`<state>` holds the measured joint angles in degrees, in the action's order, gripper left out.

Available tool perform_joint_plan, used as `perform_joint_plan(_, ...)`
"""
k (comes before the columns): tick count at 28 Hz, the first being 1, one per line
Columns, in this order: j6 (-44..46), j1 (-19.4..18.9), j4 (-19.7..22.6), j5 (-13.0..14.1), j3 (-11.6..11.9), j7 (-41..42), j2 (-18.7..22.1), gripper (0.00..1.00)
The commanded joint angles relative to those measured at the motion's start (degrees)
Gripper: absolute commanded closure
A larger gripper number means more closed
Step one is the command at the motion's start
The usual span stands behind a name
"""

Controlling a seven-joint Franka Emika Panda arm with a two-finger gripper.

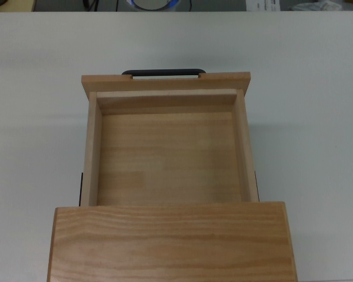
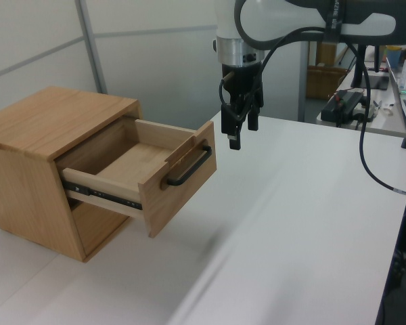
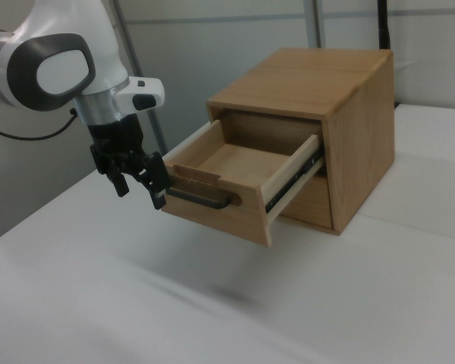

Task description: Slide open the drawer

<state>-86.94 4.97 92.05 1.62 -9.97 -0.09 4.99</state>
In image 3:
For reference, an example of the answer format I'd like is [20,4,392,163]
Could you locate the black metal drawer handle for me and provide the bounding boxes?
[165,187,240,210]

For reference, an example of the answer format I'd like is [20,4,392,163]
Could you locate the wooden two-drawer cabinet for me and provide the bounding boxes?
[206,47,395,236]

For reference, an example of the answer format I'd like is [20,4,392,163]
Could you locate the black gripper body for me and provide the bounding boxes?
[86,115,146,161]

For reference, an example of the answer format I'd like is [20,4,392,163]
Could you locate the black metal pole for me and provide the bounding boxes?
[376,0,394,50]

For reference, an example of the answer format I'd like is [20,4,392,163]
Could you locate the black metal drawer slide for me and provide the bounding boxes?
[264,151,324,213]

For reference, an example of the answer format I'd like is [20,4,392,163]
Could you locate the wooden drawer with handle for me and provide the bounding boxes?
[161,119,325,248]

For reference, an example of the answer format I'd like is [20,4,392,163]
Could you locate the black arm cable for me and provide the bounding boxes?
[0,108,79,142]

